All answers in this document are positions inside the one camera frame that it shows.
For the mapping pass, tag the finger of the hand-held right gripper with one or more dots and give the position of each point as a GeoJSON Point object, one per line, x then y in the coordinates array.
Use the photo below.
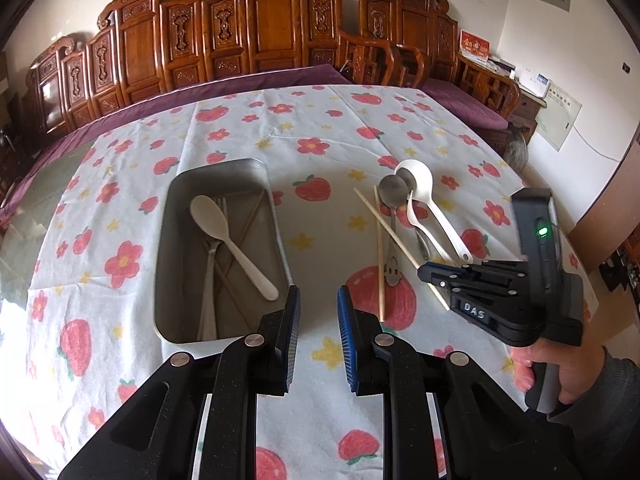
{"type": "Point", "coordinates": [472, 271]}
{"type": "Point", "coordinates": [487, 291]}

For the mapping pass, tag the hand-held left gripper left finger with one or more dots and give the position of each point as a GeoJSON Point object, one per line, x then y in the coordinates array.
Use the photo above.
{"type": "Point", "coordinates": [294, 330]}

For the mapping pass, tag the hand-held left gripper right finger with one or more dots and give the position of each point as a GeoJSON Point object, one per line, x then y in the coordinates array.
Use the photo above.
{"type": "Point", "coordinates": [345, 335]}

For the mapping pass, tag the small metal spoon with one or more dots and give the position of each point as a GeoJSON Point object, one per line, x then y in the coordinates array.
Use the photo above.
{"type": "Point", "coordinates": [423, 247]}

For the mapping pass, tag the dark wooden chopstick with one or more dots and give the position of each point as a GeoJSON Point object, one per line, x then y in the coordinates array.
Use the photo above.
{"type": "Point", "coordinates": [252, 212]}
{"type": "Point", "coordinates": [235, 300]}

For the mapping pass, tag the metal fork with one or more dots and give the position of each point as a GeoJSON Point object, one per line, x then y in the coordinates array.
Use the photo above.
{"type": "Point", "coordinates": [207, 290]}

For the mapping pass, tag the white soup spoon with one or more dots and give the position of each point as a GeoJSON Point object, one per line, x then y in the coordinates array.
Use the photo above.
{"type": "Point", "coordinates": [420, 177]}

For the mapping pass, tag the rectangular metal tray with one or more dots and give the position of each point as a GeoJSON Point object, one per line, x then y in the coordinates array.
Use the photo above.
{"type": "Point", "coordinates": [175, 270]}

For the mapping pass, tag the cream plastic spoon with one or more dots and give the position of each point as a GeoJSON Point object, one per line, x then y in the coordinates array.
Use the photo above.
{"type": "Point", "coordinates": [210, 215]}

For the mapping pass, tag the person's right forearm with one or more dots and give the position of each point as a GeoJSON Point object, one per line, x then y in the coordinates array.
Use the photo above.
{"type": "Point", "coordinates": [615, 415]}

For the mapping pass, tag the person's right hand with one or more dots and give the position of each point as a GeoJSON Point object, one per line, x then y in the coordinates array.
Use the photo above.
{"type": "Point", "coordinates": [582, 372]}

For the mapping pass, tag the purple armchair cushion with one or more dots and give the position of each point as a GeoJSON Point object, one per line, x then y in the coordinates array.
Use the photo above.
{"type": "Point", "coordinates": [465, 100]}

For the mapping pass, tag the small box on side table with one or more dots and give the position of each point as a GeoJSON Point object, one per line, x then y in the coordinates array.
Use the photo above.
{"type": "Point", "coordinates": [501, 65]}

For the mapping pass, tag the strawberry flower printed tablecloth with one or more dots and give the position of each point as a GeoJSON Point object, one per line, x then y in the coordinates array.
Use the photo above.
{"type": "Point", "coordinates": [325, 130]}

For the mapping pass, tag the red desk calendar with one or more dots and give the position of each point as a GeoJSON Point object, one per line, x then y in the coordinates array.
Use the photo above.
{"type": "Point", "coordinates": [475, 46]}

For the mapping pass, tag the carved wooden armchair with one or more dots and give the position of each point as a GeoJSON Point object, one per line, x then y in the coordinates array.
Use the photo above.
{"type": "Point", "coordinates": [410, 20]}

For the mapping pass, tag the carved wooden sofa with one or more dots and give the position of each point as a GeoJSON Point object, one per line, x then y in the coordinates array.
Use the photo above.
{"type": "Point", "coordinates": [270, 15]}

